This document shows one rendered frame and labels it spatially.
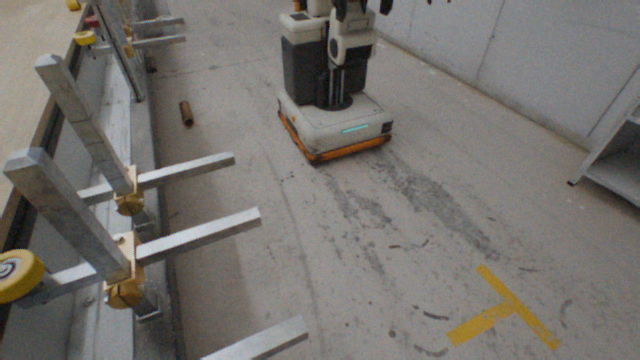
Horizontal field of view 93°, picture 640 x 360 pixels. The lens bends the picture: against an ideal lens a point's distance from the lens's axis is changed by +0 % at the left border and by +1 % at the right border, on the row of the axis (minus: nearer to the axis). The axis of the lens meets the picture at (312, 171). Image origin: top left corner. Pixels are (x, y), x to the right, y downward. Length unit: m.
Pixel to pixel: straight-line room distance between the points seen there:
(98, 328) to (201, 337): 0.65
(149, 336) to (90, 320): 0.22
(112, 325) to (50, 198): 0.46
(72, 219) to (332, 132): 1.56
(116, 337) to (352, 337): 0.88
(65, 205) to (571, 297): 1.84
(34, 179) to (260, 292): 1.17
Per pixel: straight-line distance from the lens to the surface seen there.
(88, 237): 0.56
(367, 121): 2.00
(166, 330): 0.75
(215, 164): 0.85
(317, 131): 1.87
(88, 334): 0.92
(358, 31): 1.78
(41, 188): 0.50
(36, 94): 1.28
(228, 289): 1.55
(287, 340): 0.52
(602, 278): 2.03
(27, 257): 0.70
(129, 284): 0.64
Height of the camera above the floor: 1.34
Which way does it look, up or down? 42 degrees down
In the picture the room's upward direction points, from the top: 1 degrees counter-clockwise
